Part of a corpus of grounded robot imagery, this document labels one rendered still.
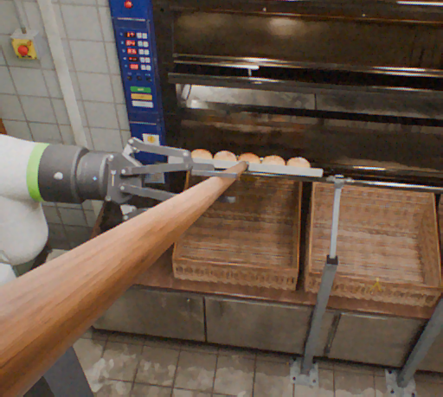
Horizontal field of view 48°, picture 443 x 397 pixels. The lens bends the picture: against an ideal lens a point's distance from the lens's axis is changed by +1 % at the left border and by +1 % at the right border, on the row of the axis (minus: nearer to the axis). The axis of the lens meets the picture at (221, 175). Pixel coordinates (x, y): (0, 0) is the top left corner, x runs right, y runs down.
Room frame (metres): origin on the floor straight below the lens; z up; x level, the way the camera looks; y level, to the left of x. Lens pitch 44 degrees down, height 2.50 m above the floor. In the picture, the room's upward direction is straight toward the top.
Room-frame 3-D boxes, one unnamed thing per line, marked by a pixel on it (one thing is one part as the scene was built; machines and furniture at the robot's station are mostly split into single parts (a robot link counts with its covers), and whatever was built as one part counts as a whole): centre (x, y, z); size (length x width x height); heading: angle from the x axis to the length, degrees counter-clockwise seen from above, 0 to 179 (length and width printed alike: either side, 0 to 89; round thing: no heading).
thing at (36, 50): (1.85, 0.80, 1.46); 0.10 x 0.07 x 0.10; 82
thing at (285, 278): (1.51, -0.08, 0.72); 0.56 x 0.49 x 0.28; 83
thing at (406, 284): (1.43, -0.67, 0.72); 0.56 x 0.49 x 0.28; 82
